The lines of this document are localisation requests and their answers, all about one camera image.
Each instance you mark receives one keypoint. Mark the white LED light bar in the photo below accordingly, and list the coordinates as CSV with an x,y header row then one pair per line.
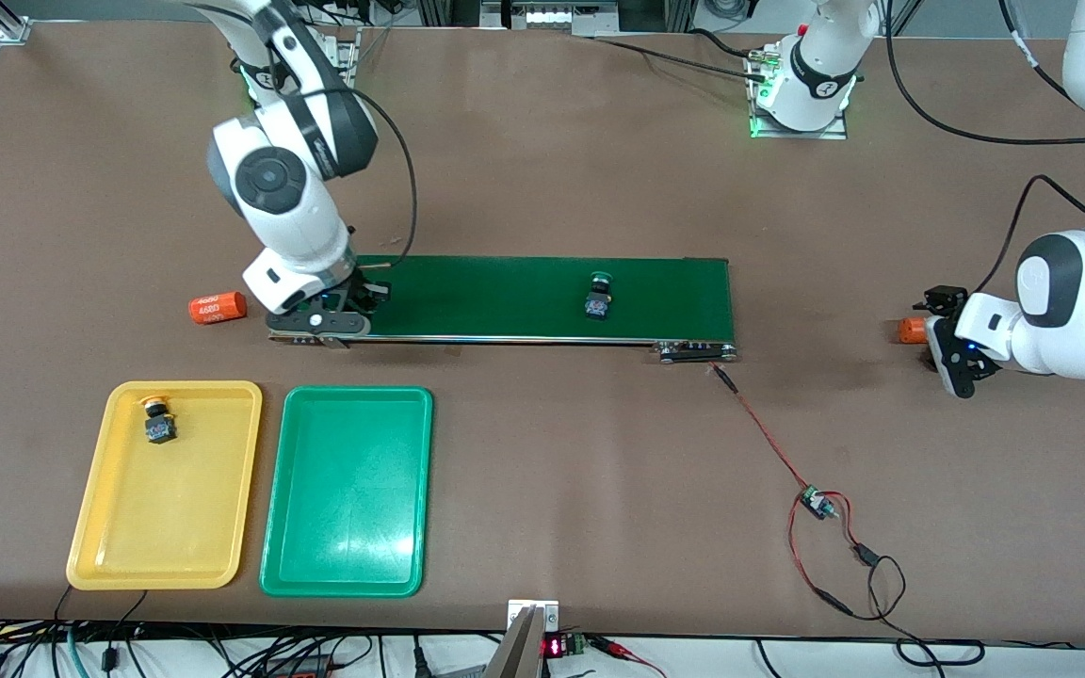
x,y
571,17

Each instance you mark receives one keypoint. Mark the red LED display module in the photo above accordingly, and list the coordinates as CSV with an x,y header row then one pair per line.
x,y
554,647

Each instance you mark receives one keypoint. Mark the yellow mushroom push button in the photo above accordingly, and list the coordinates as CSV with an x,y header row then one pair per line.
x,y
161,430

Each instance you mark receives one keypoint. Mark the small speed controller board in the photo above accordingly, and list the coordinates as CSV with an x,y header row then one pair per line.
x,y
816,502

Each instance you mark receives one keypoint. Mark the green mushroom push button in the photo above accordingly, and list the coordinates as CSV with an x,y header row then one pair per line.
x,y
599,304

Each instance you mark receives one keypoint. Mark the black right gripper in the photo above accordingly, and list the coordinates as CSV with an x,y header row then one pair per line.
x,y
368,291

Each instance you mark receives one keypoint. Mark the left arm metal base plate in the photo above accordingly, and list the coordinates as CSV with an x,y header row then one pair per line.
x,y
797,134

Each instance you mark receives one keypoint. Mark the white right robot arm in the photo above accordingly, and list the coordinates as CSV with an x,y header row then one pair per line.
x,y
269,179

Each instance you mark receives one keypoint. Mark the aluminium corner profile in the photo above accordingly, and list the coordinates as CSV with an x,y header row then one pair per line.
x,y
10,26

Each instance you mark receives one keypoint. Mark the yellow plastic tray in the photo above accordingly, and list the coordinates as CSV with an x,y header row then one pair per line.
x,y
166,508

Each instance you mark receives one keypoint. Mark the green plastic tray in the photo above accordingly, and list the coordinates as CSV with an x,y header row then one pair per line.
x,y
345,490

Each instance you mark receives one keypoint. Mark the orange cylindrical battery cell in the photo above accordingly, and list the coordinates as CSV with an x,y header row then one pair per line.
x,y
218,308
912,330

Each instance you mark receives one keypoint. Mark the red clip lead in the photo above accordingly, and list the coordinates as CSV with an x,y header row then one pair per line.
x,y
623,648

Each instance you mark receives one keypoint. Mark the green conveyor belt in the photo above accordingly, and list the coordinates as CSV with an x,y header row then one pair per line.
x,y
505,297

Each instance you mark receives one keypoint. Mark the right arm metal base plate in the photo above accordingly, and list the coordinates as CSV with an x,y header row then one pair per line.
x,y
347,47

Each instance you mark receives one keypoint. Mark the aluminium frame structure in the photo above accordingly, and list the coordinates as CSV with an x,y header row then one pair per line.
x,y
679,14

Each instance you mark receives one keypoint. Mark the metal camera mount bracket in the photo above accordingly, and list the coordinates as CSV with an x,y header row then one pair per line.
x,y
524,650

